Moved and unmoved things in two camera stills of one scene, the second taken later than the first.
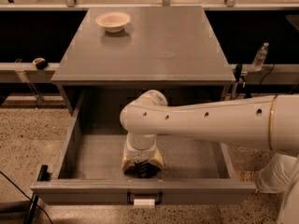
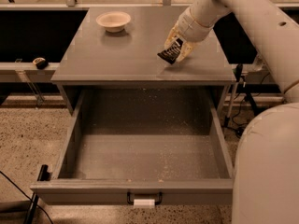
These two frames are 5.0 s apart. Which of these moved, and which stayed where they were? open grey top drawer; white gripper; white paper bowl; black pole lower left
Moved: white gripper
Stayed: open grey top drawer; white paper bowl; black pole lower left
